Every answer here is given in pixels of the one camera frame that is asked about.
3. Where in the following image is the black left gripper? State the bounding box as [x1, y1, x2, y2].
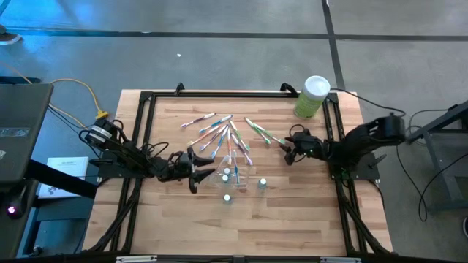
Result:
[156, 145, 216, 194]

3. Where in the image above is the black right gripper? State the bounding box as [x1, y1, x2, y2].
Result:
[279, 131, 326, 166]

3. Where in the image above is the green disinfecting wipes canister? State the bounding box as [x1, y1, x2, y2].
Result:
[293, 75, 331, 121]

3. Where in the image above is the white booklet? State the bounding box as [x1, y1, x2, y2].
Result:
[37, 156, 90, 200]

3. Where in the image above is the black diagonal bar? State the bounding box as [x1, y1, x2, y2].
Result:
[25, 159, 99, 200]

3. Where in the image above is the black side table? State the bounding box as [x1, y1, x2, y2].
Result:
[404, 100, 468, 213]

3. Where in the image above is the black device with indicator light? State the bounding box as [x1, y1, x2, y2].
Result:
[0, 178, 40, 259]

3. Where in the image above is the person's shoe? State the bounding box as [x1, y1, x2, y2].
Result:
[0, 23, 23, 46]

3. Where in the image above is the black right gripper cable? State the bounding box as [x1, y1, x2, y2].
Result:
[288, 123, 312, 140]

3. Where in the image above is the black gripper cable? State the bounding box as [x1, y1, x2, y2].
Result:
[288, 123, 312, 140]
[145, 140, 173, 162]

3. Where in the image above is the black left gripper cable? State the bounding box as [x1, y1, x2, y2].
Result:
[145, 140, 173, 162]

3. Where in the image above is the black aluminium table frame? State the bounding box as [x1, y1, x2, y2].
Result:
[83, 82, 393, 256]

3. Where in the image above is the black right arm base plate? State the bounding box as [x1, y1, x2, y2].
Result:
[328, 151, 382, 182]

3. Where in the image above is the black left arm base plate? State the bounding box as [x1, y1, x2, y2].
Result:
[97, 148, 151, 180]

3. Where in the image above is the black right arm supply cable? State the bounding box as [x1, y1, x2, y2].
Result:
[328, 87, 407, 117]

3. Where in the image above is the yellow extension cable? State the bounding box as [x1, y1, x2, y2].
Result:
[0, 60, 110, 129]

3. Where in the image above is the silver metal bracket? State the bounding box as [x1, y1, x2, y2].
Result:
[320, 256, 362, 263]
[116, 255, 158, 263]

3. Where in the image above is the black floor cable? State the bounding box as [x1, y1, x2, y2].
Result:
[396, 144, 468, 223]

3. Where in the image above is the black power cable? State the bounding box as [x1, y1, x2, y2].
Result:
[46, 104, 97, 147]

